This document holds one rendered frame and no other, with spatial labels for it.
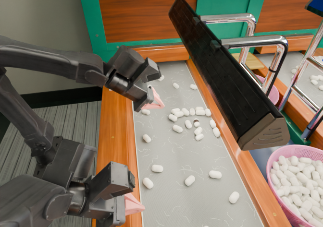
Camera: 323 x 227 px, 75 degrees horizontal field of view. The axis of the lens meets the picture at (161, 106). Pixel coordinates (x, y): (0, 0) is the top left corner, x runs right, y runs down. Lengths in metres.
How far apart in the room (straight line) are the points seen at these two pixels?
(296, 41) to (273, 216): 0.92
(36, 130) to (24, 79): 1.49
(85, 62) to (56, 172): 0.27
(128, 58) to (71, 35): 1.35
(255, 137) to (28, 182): 0.34
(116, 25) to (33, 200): 0.83
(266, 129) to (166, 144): 0.45
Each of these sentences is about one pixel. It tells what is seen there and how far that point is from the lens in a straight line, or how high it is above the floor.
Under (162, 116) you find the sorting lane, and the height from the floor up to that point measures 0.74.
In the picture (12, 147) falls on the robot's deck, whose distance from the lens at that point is 0.98.
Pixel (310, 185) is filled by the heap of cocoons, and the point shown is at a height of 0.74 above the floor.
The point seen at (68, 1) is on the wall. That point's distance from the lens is 1.80.
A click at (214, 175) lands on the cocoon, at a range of 0.66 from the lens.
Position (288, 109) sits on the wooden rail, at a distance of 0.99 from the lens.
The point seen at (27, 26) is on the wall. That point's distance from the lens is 1.93.
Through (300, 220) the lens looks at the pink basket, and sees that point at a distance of 0.67.
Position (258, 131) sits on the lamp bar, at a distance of 0.34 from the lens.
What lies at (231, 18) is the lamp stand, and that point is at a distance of 0.64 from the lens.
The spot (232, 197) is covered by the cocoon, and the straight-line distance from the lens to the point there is 0.64.
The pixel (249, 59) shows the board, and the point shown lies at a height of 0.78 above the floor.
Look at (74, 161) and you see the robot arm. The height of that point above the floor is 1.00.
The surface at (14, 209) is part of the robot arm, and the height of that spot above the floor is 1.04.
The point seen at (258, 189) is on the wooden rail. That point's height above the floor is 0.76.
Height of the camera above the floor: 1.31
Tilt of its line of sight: 42 degrees down
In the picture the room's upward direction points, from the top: straight up
